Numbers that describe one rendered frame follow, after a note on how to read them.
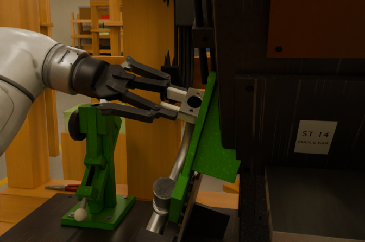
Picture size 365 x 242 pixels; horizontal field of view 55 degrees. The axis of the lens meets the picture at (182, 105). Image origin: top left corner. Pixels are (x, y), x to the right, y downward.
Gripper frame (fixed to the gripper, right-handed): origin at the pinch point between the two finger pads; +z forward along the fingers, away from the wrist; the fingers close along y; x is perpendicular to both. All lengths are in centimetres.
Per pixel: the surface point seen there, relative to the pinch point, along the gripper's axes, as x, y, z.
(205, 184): 262, 88, 3
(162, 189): -0.2, -16.2, 2.3
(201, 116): -9.5, -6.9, 5.0
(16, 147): 41, -5, -49
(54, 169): 298, 63, -154
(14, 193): 48, -16, -45
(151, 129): 28.7, 7.8, -10.3
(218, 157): -4.6, -10.0, 9.1
